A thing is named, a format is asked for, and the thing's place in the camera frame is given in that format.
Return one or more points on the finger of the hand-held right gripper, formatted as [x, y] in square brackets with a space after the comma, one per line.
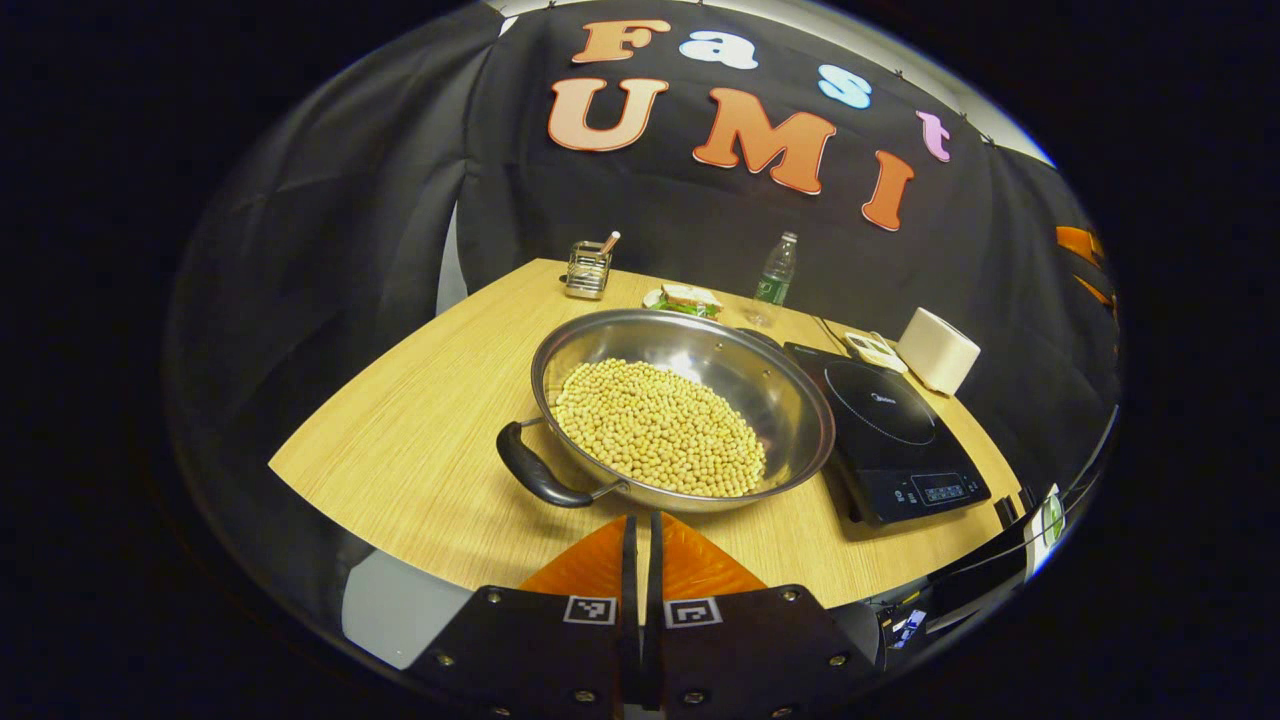
[1096, 291]
[1080, 242]

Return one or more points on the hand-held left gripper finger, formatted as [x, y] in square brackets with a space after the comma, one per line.
[629, 580]
[654, 580]

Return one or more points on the black induction cooktop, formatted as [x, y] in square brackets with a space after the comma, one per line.
[890, 420]

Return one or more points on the pile of soybeans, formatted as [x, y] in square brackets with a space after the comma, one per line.
[660, 430]

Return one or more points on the white toaster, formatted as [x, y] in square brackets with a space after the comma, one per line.
[935, 350]

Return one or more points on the white sectioned dish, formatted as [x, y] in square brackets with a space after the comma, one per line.
[870, 350]

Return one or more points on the small white plate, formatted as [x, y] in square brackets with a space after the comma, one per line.
[650, 298]

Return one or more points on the metal mesh utensil holder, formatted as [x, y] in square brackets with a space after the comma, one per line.
[588, 275]

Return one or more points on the clear plastic water bottle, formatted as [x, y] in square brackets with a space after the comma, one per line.
[775, 285]

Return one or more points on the thin wooden utensil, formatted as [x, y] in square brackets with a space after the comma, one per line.
[609, 243]

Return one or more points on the black backdrop cloth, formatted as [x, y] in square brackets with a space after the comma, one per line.
[350, 250]

